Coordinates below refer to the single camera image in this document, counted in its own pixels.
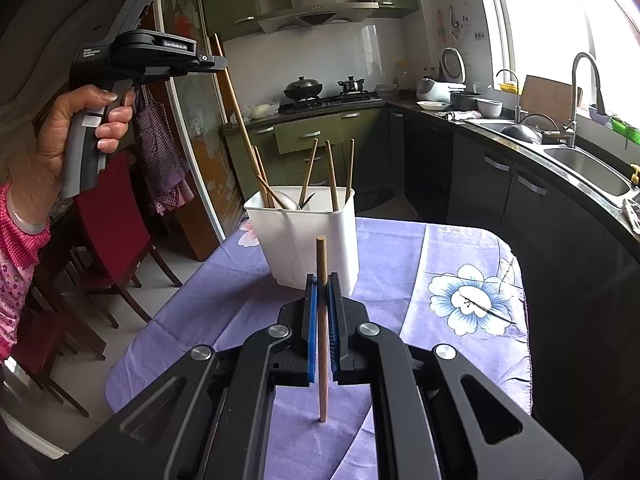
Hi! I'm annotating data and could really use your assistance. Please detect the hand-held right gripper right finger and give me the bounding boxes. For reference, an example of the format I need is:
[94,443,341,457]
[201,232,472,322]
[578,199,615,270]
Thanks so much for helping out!
[326,273,585,480]

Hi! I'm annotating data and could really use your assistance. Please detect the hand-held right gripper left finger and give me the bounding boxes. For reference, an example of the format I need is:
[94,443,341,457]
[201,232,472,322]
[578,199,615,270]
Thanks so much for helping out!
[65,272,321,480]

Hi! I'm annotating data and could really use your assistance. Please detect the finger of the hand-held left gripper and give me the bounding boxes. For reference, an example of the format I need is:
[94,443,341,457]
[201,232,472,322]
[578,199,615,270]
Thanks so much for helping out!
[169,52,229,78]

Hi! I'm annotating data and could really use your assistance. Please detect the white plastic utensil holder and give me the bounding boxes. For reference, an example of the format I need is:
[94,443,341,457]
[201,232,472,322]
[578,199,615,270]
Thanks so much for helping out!
[243,186,360,296]

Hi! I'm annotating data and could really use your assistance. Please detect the person's left forearm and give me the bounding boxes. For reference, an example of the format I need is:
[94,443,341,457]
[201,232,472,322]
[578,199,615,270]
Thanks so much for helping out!
[0,182,53,361]

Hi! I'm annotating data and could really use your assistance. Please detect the person's left hand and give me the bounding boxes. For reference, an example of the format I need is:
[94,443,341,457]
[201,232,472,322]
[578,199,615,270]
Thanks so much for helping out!
[9,85,137,217]

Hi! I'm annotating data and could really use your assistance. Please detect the glass sliding door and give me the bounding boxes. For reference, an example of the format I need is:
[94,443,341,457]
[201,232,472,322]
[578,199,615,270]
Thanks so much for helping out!
[150,0,246,261]

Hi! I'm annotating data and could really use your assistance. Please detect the black wok with lid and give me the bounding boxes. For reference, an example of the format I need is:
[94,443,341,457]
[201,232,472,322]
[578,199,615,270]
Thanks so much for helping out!
[283,76,324,102]

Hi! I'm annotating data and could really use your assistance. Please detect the purple floral tablecloth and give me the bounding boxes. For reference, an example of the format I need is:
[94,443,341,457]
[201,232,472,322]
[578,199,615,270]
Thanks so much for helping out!
[105,212,531,480]

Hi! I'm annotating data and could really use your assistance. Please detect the checked purple apron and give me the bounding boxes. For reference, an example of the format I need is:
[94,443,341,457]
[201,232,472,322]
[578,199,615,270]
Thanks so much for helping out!
[134,85,196,217]

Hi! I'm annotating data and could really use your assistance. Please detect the wooden chopsticks left group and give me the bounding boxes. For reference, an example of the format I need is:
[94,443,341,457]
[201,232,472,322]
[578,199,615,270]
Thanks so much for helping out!
[222,106,390,207]

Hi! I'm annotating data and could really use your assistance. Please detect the metal spoon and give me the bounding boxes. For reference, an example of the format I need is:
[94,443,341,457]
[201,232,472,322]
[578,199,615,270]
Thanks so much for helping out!
[272,190,302,211]

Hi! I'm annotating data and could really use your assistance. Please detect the red wooden chair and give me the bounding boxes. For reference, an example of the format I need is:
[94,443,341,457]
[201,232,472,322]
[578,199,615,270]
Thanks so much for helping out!
[75,152,183,323]
[10,305,107,418]

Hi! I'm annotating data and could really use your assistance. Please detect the white rice cooker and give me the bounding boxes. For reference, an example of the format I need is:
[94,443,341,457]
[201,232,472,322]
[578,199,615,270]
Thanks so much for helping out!
[416,47,467,103]

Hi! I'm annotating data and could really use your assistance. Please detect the dark lower kitchen cabinets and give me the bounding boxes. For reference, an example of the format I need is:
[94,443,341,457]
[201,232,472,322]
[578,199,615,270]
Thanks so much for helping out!
[385,102,640,480]

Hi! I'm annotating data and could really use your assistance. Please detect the dark pot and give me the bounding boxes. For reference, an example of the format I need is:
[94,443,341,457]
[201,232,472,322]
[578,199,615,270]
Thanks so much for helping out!
[449,91,484,112]

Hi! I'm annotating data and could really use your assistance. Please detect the dark pan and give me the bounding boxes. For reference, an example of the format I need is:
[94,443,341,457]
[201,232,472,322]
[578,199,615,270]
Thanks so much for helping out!
[500,122,544,145]

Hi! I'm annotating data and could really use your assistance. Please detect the steel sink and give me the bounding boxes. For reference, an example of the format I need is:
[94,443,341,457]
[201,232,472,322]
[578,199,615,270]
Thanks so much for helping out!
[542,144,632,198]

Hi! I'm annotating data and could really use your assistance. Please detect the small chrome faucet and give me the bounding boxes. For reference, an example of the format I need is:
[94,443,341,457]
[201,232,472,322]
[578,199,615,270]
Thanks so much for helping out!
[496,69,524,124]

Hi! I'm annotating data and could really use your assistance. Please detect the wooden cutting board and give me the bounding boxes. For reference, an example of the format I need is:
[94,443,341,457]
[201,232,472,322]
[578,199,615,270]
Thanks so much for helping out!
[520,75,584,127]

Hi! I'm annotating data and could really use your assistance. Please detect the kitchen window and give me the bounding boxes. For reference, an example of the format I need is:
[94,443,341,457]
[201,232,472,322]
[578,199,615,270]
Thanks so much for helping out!
[472,0,640,126]

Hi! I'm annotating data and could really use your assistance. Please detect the tall chrome faucet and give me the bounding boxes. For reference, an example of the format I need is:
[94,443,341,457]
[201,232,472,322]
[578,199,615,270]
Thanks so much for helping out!
[564,52,607,149]

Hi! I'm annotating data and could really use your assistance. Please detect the green plastic container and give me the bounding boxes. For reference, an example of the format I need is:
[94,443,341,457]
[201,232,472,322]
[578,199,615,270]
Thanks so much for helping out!
[610,117,640,144]

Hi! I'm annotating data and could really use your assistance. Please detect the pale jade bracelet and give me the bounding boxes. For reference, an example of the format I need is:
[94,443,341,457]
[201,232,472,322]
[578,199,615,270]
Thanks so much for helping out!
[9,207,52,235]

